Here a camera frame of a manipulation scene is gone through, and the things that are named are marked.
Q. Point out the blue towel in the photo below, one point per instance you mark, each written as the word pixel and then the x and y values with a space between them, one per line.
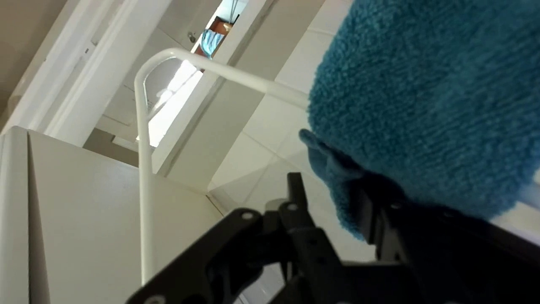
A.
pixel 427 101

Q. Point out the light blue cloth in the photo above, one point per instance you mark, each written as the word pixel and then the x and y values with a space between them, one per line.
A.
pixel 211 42

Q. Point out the brown wooden chair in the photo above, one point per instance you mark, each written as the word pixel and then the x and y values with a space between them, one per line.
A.
pixel 220 25

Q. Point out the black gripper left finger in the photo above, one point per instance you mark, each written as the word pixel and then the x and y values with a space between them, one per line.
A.
pixel 254 246

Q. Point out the white upper cabinets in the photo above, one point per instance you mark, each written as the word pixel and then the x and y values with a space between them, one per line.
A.
pixel 85 224

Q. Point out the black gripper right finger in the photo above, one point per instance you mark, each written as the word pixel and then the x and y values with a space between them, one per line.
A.
pixel 461 258

